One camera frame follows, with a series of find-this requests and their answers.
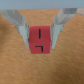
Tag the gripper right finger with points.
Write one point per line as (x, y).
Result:
(59, 26)

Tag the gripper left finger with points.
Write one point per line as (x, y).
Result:
(20, 27)

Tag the pink block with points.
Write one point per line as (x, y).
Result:
(40, 40)

